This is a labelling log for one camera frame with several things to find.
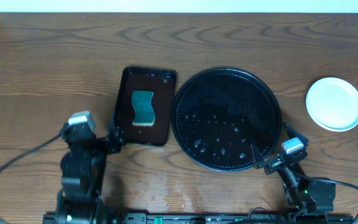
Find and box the black rectangular water tray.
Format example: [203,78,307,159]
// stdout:
[114,67,177,146]

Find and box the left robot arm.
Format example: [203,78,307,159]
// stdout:
[52,111,125,224]

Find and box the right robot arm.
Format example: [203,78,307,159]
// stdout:
[250,123,336,223]

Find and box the black round tray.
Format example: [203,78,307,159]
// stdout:
[171,68,282,172]

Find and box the large light green plate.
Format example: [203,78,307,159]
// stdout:
[305,77,358,125]

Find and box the yellow plate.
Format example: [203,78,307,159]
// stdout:
[311,116,356,132]

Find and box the green scrubbing sponge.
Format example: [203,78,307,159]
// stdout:
[131,91,155,126]

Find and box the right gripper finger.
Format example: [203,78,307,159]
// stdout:
[283,122,309,145]
[250,138,265,168]

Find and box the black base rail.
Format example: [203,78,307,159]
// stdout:
[42,208,354,224]

